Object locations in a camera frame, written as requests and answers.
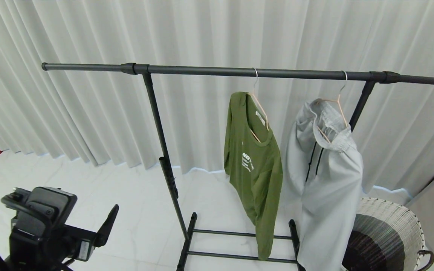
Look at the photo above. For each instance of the pale grey shorts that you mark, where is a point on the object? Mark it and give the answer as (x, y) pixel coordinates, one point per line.
(330, 195)

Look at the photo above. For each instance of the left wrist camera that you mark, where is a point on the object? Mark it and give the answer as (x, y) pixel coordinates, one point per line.
(47, 210)

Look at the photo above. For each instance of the green printed shirt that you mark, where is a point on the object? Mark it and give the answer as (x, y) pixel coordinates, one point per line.
(258, 180)

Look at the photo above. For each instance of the black clothes rack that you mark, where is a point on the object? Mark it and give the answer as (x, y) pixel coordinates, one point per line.
(202, 70)

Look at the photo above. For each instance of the white laundry basket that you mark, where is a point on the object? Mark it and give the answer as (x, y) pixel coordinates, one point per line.
(390, 222)

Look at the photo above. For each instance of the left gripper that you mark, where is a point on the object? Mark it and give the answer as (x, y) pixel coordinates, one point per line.
(77, 244)

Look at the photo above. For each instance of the white curtain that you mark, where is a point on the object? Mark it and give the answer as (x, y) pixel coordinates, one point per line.
(89, 113)

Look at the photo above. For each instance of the pink clothes hanger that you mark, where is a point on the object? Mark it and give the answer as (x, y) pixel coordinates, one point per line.
(342, 109)
(261, 111)

